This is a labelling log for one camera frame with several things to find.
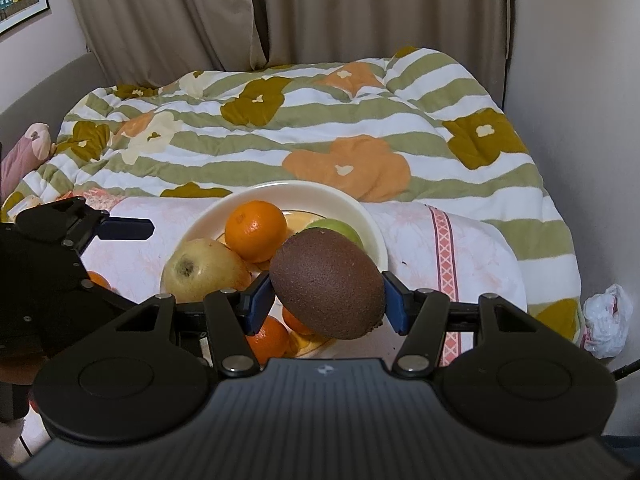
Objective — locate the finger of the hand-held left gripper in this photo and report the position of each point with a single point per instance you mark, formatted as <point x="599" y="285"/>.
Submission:
<point x="125" y="230"/>

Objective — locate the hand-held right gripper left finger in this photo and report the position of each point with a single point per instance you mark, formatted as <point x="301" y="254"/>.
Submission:
<point x="260" y="301"/>

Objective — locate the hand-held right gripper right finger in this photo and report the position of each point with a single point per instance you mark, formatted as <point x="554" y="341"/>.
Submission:
<point x="392" y="306"/>

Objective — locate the small tangerine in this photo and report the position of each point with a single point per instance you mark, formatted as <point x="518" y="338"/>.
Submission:
<point x="270" y="340"/>
<point x="295" y="322"/>

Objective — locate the yellow-green apple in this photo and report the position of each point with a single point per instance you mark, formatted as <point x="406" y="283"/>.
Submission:
<point x="205" y="270"/>

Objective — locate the brown kiwi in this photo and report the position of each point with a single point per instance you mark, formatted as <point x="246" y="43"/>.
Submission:
<point x="325" y="280"/>

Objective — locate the large orange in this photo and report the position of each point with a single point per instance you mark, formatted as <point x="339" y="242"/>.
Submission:
<point x="97" y="279"/>
<point x="255" y="230"/>

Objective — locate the large green apple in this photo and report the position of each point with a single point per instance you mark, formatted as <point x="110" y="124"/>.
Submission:
<point x="345" y="227"/>

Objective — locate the cream cartoon bear plate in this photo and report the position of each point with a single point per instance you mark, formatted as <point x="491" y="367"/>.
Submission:
<point x="300" y="195"/>

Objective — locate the small printed box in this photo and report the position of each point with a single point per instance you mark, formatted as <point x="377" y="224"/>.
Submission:
<point x="30" y="202"/>

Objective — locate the pink white floral cloth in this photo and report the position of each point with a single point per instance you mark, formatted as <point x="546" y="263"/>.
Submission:
<point x="465" y="260"/>

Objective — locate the pink plush toy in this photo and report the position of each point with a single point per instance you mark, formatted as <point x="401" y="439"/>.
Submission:
<point x="25" y="155"/>

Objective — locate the beige bed headboard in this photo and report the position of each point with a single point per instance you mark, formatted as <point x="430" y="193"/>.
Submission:
<point x="50" y="95"/>

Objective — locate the striped floral blanket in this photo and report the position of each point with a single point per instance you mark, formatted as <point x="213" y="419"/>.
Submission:
<point x="350" y="110"/>

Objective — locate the white plastic bag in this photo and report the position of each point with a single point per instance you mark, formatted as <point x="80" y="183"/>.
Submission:
<point x="607" y="320"/>

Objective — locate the beige curtain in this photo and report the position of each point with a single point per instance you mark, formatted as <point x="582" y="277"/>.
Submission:
<point x="150" y="10"/>
<point x="375" y="10"/>

